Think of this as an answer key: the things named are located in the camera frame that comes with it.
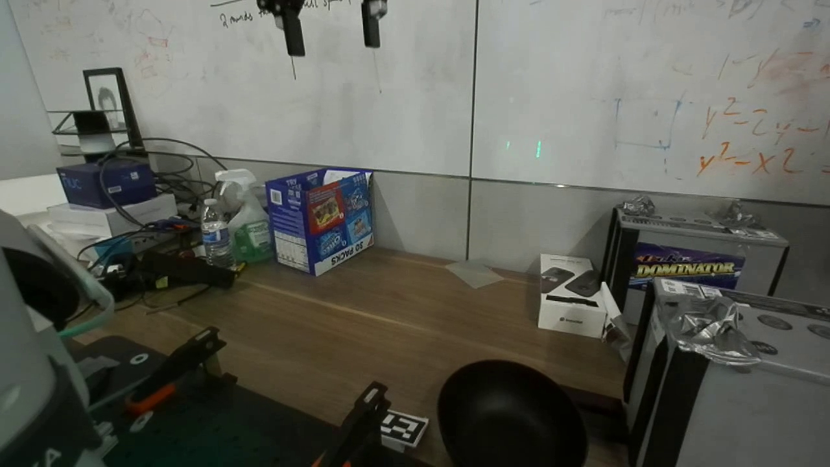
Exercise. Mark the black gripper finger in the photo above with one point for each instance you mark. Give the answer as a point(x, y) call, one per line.
point(294, 29)
point(371, 25)

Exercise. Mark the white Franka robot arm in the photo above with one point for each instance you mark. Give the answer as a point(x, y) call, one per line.
point(27, 391)

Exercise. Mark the blue Oreo cardboard box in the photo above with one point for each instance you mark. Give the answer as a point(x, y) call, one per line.
point(320, 225)

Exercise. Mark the white product box black print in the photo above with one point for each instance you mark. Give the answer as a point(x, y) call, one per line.
point(567, 321)

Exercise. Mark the clear plastic water bottle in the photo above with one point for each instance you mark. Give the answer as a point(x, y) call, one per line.
point(216, 238)

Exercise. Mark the long black stapler-like device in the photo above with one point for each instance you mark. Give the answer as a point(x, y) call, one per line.
point(183, 273)

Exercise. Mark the grey tape patch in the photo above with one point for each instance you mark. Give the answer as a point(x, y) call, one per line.
point(472, 275)

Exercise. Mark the black clamp block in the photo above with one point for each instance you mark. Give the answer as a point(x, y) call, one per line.
point(359, 430)

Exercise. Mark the black white AprilTag marker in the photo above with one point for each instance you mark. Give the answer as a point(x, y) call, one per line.
point(405, 431)

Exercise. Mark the black bowl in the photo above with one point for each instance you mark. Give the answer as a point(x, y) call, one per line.
point(510, 419)

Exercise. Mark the crumpled aluminium foil piece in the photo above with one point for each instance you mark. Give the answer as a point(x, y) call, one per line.
point(708, 332)

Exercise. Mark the grey battery with foil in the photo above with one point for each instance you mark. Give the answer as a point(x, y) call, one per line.
point(761, 405)

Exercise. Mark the black picture frame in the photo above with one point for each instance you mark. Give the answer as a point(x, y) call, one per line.
point(106, 100)

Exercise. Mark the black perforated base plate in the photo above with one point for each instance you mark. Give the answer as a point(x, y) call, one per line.
point(235, 431)

